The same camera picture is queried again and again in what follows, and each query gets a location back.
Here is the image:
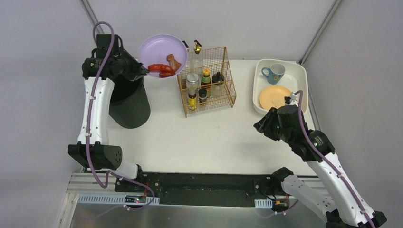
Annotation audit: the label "black lid glass jar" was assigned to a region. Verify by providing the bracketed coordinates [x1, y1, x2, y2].
[212, 71, 225, 97]

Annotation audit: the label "silver lid spice jar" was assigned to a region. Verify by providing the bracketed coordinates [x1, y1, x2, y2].
[186, 73, 199, 97]

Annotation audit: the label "blue white mug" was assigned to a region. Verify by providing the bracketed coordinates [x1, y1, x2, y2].
[261, 63, 286, 85]

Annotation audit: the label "glass oil bottle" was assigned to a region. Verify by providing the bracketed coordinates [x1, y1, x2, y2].
[191, 40, 204, 76]

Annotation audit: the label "glass bottle with brown sauce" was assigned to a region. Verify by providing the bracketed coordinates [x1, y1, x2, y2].
[182, 40, 190, 53]

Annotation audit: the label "white rectangular basin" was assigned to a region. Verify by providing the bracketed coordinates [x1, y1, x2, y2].
[252, 59, 309, 115]

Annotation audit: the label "yellow plate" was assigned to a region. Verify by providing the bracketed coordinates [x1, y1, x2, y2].
[259, 85, 291, 110]

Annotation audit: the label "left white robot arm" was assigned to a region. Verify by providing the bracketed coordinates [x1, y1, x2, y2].
[68, 34, 151, 179]

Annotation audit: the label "black ribbed trash bin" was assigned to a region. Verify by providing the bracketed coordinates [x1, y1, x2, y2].
[109, 78, 151, 129]

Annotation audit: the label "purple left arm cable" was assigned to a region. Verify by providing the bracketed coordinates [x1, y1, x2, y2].
[86, 21, 155, 211]

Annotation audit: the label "small black cap jar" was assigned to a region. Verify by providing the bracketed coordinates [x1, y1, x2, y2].
[198, 88, 207, 105]

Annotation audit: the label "yellow cap green bottle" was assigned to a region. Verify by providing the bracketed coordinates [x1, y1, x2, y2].
[201, 68, 211, 97]

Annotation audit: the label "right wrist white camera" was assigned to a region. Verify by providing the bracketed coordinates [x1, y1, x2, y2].
[284, 92, 299, 106]

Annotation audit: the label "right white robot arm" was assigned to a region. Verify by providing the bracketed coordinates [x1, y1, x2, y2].
[254, 105, 387, 228]

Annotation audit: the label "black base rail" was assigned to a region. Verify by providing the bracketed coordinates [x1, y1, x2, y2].
[115, 172, 286, 207]

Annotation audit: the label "gold wire rack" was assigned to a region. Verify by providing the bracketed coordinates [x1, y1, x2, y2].
[177, 47, 237, 116]

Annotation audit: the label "small yellow label bottle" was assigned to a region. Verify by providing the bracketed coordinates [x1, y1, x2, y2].
[188, 94, 197, 111]

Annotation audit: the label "purple plate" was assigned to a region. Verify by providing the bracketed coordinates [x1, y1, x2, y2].
[138, 34, 189, 74]

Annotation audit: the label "red sausage pieces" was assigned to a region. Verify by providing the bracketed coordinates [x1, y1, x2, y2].
[148, 54, 182, 78]

